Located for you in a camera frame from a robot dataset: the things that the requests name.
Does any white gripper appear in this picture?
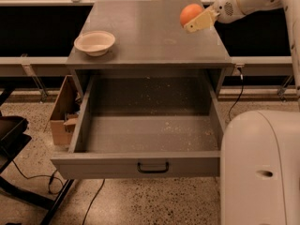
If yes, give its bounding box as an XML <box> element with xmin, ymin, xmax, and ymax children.
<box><xmin>184</xmin><ymin>0</ymin><xmax>245</xmax><ymax>33</ymax></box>

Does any orange fruit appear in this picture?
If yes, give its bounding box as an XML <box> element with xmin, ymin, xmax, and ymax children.
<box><xmin>180</xmin><ymin>4</ymin><xmax>203</xmax><ymax>26</ymax></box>

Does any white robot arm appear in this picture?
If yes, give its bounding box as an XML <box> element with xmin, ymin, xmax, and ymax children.
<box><xmin>180</xmin><ymin>0</ymin><xmax>300</xmax><ymax>225</ymax></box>

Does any grey open drawer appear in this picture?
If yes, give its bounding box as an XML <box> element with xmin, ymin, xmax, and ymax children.
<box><xmin>52</xmin><ymin>74</ymin><xmax>224</xmax><ymax>179</ymax></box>

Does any grey cabinet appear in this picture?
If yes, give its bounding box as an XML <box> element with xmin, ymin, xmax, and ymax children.
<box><xmin>67</xmin><ymin>0</ymin><xmax>232</xmax><ymax>93</ymax></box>

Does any white paper bowl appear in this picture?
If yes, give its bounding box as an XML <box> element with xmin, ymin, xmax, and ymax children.
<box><xmin>74</xmin><ymin>31</ymin><xmax>115</xmax><ymax>57</ymax></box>

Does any cardboard box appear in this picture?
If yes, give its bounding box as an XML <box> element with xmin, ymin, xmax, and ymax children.
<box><xmin>50</xmin><ymin>75</ymin><xmax>82</xmax><ymax>145</ymax></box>

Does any grey rail barrier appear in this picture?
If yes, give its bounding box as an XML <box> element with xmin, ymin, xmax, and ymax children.
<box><xmin>0</xmin><ymin>0</ymin><xmax>300</xmax><ymax>80</ymax></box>

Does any black cable right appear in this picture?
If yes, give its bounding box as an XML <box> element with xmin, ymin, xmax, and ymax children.
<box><xmin>227</xmin><ymin>67</ymin><xmax>246</xmax><ymax>122</ymax></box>

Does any black drawer handle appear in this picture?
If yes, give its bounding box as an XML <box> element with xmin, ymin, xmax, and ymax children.
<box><xmin>137</xmin><ymin>162</ymin><xmax>170</xmax><ymax>174</ymax></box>

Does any black cable under drawer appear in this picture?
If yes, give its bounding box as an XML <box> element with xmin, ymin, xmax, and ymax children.
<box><xmin>81</xmin><ymin>178</ymin><xmax>106</xmax><ymax>225</ymax></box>

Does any black stand frame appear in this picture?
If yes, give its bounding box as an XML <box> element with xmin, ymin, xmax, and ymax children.
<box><xmin>0</xmin><ymin>87</ymin><xmax>76</xmax><ymax>225</ymax></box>

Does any black cable left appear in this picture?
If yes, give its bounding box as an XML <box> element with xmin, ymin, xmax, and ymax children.
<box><xmin>11</xmin><ymin>158</ymin><xmax>65</xmax><ymax>195</ymax></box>

